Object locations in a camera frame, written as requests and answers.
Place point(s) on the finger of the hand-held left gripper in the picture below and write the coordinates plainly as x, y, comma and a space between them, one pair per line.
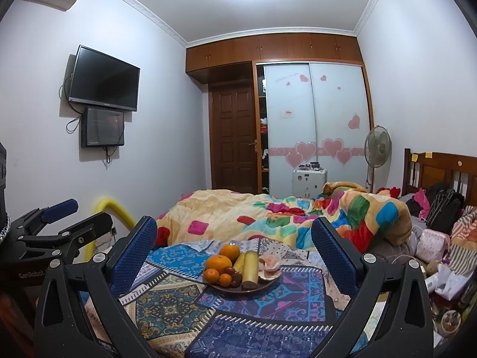
93, 225
61, 209

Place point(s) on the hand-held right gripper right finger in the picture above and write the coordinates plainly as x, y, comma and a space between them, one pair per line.
331, 257

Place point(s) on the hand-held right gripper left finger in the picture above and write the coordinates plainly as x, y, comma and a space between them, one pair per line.
134, 257

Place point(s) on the small tangerine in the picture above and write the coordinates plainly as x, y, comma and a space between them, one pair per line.
211, 276
225, 280

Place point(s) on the large orange with stem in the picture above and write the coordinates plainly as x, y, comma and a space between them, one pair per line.
229, 253

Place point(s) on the dark purple fruit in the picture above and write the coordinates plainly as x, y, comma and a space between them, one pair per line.
236, 279
230, 270

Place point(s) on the purple plate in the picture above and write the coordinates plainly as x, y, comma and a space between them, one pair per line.
233, 291

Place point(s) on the yellow padded tube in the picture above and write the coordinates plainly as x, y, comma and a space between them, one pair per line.
111, 209

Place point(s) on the blue patchwork blanket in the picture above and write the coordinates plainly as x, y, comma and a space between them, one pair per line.
167, 305

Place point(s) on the grey printed pillow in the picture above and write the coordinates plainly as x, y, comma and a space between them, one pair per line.
395, 248

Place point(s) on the white box appliance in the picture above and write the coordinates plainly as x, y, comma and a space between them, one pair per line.
309, 182

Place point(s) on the pink quilted bag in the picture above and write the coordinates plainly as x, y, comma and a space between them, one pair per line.
432, 246

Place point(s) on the colourful checked quilt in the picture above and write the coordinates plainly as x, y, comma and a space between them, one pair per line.
231, 209

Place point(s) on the standing electric fan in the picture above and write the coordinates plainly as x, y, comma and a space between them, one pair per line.
378, 147

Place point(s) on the white paper bag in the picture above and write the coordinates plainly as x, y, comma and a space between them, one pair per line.
449, 283

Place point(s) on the black bag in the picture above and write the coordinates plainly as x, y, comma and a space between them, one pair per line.
445, 203

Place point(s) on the wooden bed headboard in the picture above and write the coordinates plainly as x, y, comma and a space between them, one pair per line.
432, 171

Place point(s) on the white sliding wardrobe door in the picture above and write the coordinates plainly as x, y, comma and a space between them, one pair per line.
339, 100
289, 130

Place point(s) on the striped cloth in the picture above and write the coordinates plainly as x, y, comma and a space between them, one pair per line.
465, 238

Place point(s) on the open wardrobe shelves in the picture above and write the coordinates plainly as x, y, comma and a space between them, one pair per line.
262, 138

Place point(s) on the brown wooden door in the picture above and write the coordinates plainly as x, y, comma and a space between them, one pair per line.
233, 138

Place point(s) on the wooden overhead cabinet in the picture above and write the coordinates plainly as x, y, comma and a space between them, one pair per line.
261, 50

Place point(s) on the small black wall monitor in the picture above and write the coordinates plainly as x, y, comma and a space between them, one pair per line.
102, 126

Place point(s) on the black wall television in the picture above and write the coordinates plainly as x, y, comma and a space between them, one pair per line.
104, 78

